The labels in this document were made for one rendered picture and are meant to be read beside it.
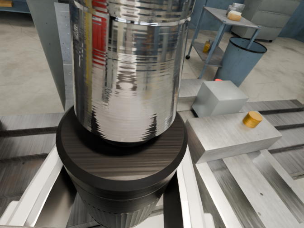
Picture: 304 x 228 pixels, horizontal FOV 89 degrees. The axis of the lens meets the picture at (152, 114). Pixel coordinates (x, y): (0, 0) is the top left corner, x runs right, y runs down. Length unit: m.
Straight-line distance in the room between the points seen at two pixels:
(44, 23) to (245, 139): 0.57
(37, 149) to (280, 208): 0.40
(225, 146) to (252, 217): 0.09
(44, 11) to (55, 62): 0.15
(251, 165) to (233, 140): 0.06
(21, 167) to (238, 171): 0.35
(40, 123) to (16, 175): 0.11
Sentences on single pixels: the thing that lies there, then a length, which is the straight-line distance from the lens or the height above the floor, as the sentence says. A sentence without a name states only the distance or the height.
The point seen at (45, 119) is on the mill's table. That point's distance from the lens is 0.41.
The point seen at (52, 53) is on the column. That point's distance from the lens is 0.62.
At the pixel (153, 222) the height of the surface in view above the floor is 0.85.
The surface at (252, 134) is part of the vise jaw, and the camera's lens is 0.29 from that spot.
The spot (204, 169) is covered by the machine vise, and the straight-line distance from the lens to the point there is 0.26.
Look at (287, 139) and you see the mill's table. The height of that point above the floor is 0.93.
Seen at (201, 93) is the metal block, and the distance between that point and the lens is 0.29.
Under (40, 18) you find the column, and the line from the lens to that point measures 0.59.
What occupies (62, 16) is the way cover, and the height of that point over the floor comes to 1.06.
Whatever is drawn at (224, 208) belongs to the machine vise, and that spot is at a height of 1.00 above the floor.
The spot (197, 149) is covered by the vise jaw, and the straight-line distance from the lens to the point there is 0.24.
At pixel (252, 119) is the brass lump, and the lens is 0.29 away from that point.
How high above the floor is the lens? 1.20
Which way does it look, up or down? 44 degrees down
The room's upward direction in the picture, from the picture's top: 12 degrees clockwise
